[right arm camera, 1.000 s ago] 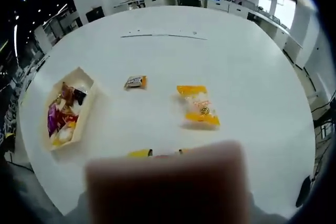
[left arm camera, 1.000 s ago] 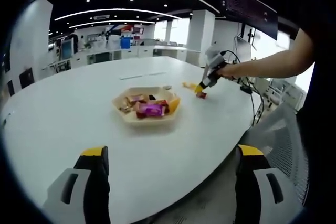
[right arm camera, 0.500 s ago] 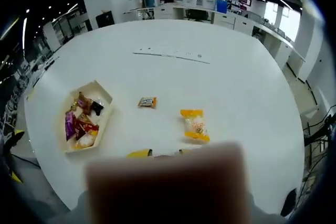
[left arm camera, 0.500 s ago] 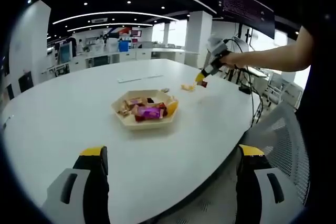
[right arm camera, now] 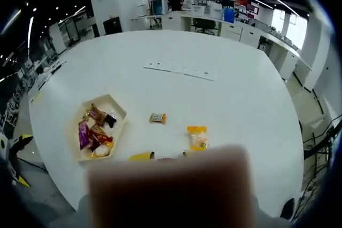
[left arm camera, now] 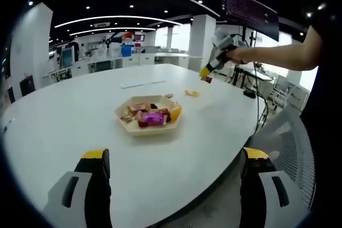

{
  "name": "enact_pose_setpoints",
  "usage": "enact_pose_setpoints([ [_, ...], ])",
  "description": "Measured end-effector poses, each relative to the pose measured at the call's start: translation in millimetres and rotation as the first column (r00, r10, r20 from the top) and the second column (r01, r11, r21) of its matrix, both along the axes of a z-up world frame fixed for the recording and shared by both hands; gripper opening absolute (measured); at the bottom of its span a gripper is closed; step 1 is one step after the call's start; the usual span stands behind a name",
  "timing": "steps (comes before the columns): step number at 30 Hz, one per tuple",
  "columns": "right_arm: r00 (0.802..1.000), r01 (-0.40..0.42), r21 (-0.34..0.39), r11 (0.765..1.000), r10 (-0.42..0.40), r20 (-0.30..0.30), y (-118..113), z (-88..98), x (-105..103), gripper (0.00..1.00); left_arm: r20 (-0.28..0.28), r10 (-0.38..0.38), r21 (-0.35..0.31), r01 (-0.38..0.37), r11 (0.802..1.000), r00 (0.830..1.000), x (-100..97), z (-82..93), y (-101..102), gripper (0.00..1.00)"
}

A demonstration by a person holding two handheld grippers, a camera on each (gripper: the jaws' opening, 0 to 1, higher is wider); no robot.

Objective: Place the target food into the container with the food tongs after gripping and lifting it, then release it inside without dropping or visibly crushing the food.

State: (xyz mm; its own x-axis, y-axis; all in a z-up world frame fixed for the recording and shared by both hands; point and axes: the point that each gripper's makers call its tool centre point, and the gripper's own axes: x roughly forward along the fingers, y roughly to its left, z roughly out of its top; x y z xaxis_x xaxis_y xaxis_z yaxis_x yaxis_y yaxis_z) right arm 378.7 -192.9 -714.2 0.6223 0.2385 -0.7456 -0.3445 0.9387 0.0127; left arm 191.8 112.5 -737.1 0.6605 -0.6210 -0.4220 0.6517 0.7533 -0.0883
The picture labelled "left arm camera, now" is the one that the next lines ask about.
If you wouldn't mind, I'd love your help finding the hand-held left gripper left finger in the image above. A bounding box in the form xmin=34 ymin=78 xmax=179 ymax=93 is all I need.
xmin=42 ymin=148 xmax=113 ymax=228

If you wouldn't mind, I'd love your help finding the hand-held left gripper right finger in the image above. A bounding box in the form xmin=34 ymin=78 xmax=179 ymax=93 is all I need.
xmin=239 ymin=147 xmax=311 ymax=228

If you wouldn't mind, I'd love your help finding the yellow snack packet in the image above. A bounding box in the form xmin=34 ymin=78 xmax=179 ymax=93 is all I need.
xmin=184 ymin=88 xmax=201 ymax=98

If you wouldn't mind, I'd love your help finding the beige hexagonal container tray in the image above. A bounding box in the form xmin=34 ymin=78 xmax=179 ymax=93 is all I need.
xmin=114 ymin=94 xmax=184 ymax=137

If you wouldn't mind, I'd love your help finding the purple snack packet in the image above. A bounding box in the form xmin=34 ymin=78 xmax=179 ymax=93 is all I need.
xmin=138 ymin=111 xmax=166 ymax=128

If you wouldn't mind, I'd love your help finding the pile of snack packets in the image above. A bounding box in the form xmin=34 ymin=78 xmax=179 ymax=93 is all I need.
xmin=120 ymin=101 xmax=183 ymax=129

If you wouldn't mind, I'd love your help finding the person's right hand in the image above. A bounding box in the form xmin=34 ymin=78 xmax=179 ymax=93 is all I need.
xmin=226 ymin=45 xmax=246 ymax=66

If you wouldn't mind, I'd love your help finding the white square pillar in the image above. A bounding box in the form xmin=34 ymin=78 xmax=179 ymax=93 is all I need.
xmin=188 ymin=14 xmax=217 ymax=73
xmin=10 ymin=2 xmax=53 ymax=94

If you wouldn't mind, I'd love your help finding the black tripod stand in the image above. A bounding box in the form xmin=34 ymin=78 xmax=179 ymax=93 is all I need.
xmin=231 ymin=64 xmax=251 ymax=90

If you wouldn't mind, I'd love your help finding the large dark monitor screen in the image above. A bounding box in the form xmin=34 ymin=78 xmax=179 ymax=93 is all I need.
xmin=220 ymin=0 xmax=281 ymax=43

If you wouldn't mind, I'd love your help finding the black power adapter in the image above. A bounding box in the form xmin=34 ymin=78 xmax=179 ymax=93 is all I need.
xmin=242 ymin=90 xmax=258 ymax=100

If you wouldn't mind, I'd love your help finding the white side desk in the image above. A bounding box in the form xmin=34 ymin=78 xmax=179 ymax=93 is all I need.
xmin=235 ymin=65 xmax=274 ymax=82

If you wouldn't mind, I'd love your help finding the white mesh office chair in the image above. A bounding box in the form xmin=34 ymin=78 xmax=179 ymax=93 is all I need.
xmin=248 ymin=104 xmax=316 ymax=210

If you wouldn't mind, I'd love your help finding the white counter cabinet row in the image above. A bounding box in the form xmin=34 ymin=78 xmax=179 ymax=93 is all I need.
xmin=49 ymin=51 xmax=205 ymax=80

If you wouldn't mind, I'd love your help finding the blue storage bin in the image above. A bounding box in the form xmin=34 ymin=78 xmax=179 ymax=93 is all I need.
xmin=121 ymin=44 xmax=134 ymax=58

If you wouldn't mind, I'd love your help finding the black office chair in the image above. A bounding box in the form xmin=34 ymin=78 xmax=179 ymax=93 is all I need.
xmin=6 ymin=85 xmax=16 ymax=104
xmin=19 ymin=75 xmax=36 ymax=98

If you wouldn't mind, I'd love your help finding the blue screen desktop monitor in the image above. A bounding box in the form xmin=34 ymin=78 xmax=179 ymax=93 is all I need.
xmin=59 ymin=46 xmax=76 ymax=69

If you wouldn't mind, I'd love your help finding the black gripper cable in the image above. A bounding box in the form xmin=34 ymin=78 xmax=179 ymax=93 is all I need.
xmin=229 ymin=33 xmax=268 ymax=134

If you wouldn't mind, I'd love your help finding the red blue wall banner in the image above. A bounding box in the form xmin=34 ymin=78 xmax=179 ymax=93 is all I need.
xmin=106 ymin=30 xmax=147 ymax=43

